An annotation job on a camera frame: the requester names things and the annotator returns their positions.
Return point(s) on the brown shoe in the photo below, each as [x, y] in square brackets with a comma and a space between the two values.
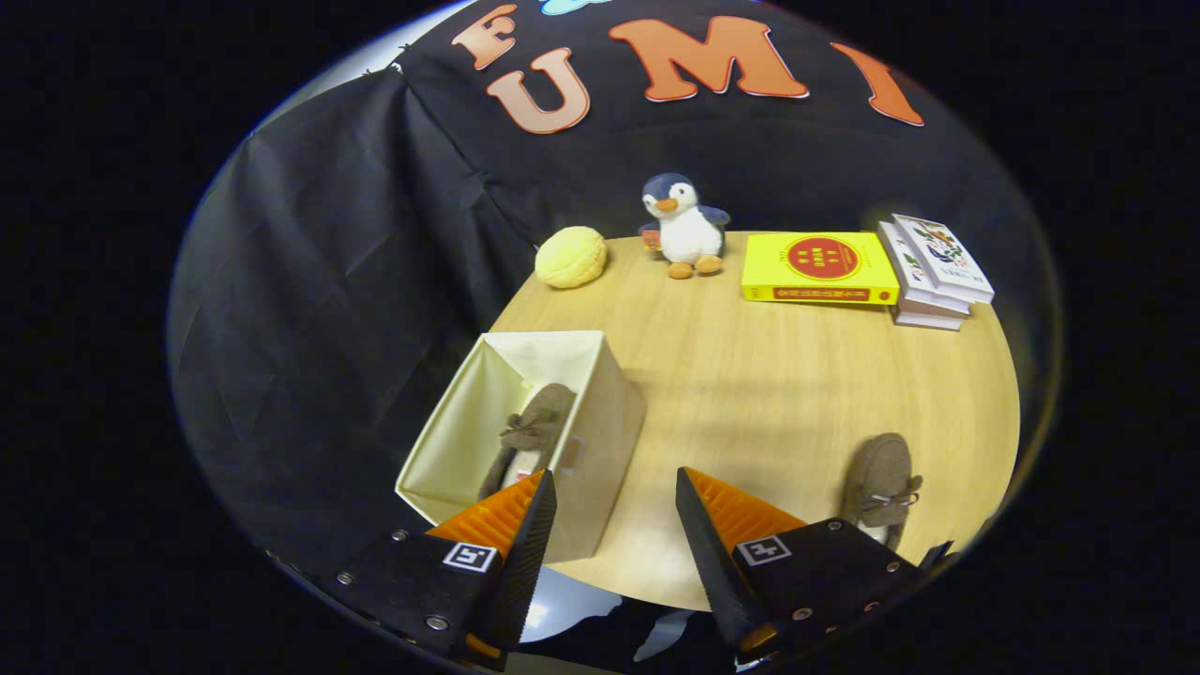
[539, 412]
[881, 464]

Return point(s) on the cream fabric storage box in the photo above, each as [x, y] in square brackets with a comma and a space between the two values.
[600, 422]

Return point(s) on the penguin plush toy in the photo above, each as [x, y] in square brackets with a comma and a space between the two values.
[686, 230]

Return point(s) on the white book with floral cover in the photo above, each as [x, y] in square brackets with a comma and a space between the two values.
[942, 253]

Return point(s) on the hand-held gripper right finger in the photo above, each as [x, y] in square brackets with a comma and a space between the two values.
[708, 562]

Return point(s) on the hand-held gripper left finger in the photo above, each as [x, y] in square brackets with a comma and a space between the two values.
[525, 562]

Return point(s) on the yellow round plush toy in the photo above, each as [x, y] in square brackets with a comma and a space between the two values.
[570, 258]

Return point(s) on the black backdrop cloth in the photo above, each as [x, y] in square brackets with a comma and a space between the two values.
[328, 281]

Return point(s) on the yellow book with red circle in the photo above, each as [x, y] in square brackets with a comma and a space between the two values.
[816, 262]

